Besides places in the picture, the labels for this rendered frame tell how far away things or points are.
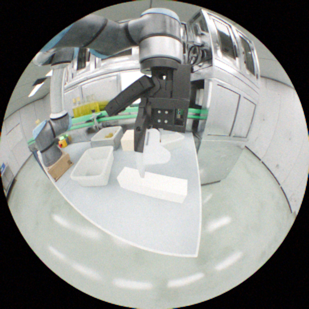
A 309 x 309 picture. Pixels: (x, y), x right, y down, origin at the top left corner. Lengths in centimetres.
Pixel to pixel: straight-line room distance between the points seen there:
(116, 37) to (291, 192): 347
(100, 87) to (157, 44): 92
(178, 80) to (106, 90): 90
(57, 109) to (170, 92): 55
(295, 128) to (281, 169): 112
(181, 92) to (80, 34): 19
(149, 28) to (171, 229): 45
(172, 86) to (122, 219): 36
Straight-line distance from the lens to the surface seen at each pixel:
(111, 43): 23
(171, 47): 17
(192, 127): 88
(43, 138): 60
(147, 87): 16
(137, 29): 21
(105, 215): 35
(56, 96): 58
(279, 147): 323
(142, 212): 32
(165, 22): 20
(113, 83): 99
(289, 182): 328
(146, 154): 15
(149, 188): 29
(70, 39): 19
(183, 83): 16
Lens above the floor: 105
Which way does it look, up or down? 36 degrees down
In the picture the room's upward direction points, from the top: straight up
